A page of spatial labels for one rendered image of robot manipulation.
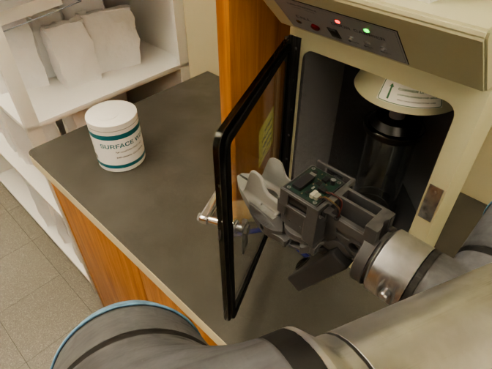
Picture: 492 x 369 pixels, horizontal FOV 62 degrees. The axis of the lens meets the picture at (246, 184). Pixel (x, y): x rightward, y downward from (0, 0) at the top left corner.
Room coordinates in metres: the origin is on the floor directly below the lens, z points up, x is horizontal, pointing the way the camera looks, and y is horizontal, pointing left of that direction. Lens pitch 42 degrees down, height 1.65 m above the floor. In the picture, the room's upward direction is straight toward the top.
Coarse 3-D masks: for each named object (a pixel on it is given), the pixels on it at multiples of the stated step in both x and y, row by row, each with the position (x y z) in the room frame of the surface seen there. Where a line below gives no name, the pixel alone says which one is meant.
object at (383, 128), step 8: (376, 112) 0.64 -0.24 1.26; (384, 112) 0.64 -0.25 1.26; (392, 112) 0.62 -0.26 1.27; (376, 120) 0.62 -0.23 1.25; (384, 120) 0.62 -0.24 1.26; (392, 120) 0.62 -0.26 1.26; (400, 120) 0.62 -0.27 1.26; (408, 120) 0.62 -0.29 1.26; (416, 120) 0.62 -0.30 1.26; (376, 128) 0.61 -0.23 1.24; (384, 128) 0.60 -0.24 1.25; (392, 128) 0.59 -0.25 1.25; (400, 128) 0.59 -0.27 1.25; (408, 128) 0.59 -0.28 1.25; (416, 128) 0.60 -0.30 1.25; (400, 136) 0.58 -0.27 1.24; (408, 136) 0.59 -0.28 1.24
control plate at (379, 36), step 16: (288, 0) 0.57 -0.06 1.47; (288, 16) 0.61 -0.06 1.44; (304, 16) 0.58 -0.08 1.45; (320, 16) 0.54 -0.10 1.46; (336, 16) 0.52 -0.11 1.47; (320, 32) 0.59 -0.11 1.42; (352, 32) 0.52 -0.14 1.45; (384, 32) 0.47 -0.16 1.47; (368, 48) 0.53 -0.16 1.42; (400, 48) 0.48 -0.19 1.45
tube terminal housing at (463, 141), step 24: (312, 48) 0.64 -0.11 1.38; (336, 48) 0.61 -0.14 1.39; (384, 72) 0.55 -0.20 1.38; (408, 72) 0.53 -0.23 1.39; (456, 96) 0.48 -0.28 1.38; (480, 96) 0.46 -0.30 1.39; (456, 120) 0.47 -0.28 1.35; (480, 120) 0.46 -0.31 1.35; (456, 144) 0.46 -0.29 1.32; (480, 144) 0.52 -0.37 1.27; (456, 168) 0.45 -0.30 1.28; (456, 192) 0.51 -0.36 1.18; (432, 240) 0.50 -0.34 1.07
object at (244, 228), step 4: (236, 220) 0.42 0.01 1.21; (244, 220) 0.42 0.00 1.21; (236, 224) 0.41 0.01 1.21; (240, 224) 0.41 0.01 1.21; (244, 224) 0.41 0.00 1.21; (236, 228) 0.41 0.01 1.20; (240, 228) 0.41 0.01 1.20; (244, 228) 0.40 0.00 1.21; (248, 228) 0.41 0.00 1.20; (244, 232) 0.40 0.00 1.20; (248, 232) 0.41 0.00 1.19; (244, 236) 0.40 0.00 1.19; (244, 240) 0.40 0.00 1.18; (244, 244) 0.40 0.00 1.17; (244, 248) 0.40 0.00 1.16; (244, 252) 0.40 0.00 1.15
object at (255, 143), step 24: (264, 72) 0.53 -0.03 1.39; (264, 96) 0.53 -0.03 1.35; (264, 120) 0.54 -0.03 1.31; (216, 144) 0.38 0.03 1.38; (240, 144) 0.44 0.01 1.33; (264, 144) 0.54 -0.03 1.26; (216, 168) 0.37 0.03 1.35; (240, 168) 0.44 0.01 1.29; (264, 168) 0.54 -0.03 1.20; (216, 192) 0.37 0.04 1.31; (240, 216) 0.43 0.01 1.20; (240, 240) 0.43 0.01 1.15; (240, 264) 0.43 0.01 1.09; (240, 288) 0.43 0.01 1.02
